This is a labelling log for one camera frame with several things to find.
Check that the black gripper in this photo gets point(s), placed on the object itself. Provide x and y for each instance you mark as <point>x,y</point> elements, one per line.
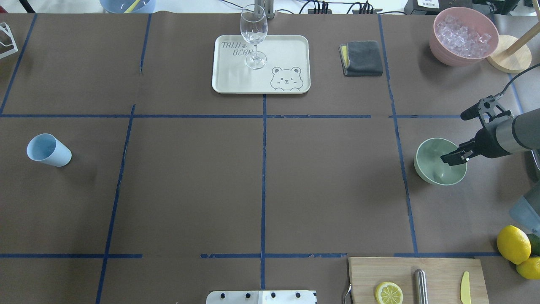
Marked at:
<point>486,140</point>

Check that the green ceramic bowl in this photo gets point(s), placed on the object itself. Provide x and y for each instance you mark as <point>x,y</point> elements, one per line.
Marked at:
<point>430,167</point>

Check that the light blue plastic cup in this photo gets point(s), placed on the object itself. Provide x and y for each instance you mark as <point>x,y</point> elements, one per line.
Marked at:
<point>47,149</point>

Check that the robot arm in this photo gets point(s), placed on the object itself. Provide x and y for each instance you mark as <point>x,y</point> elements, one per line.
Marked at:
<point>501,137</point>

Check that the pink bowl of ice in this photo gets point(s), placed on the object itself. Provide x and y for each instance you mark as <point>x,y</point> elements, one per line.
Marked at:
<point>462,36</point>

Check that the blue bowl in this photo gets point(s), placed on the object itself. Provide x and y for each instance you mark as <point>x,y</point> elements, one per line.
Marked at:
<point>119,6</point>

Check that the yellow lemon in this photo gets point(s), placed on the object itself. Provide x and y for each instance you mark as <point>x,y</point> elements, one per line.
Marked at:
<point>513,244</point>
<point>530,268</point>

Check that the green lime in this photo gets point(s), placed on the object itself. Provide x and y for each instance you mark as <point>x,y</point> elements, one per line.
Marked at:
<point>535,243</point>

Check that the wooden cutting board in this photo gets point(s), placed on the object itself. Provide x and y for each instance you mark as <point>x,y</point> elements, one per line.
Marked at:
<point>443,280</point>

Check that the grey folded cloth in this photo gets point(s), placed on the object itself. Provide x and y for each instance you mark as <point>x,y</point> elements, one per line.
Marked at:
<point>361,58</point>

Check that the yellow plastic knife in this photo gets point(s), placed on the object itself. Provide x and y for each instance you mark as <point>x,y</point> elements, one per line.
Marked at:
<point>465,292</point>

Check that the half lemon slice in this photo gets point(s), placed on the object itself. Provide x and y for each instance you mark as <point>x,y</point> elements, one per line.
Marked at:
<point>388,293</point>

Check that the cream bear tray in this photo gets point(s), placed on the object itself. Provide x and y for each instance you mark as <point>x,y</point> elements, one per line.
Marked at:
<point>287,70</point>

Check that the black power strip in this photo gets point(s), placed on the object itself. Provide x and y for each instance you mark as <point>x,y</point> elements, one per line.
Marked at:
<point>327,7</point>

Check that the clear wine glass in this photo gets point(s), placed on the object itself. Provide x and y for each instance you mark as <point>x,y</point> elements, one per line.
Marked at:
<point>254,29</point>

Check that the yellow plastic fork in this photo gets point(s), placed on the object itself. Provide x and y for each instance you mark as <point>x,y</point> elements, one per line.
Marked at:
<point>131,7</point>

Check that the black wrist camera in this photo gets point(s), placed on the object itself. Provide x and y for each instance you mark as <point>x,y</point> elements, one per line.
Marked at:
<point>487,110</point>

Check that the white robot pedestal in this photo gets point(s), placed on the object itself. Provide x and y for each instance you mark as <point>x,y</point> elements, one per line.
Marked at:
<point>262,297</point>

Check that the white wire cup rack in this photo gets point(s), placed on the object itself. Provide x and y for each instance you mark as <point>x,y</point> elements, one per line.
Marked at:
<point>8,44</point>

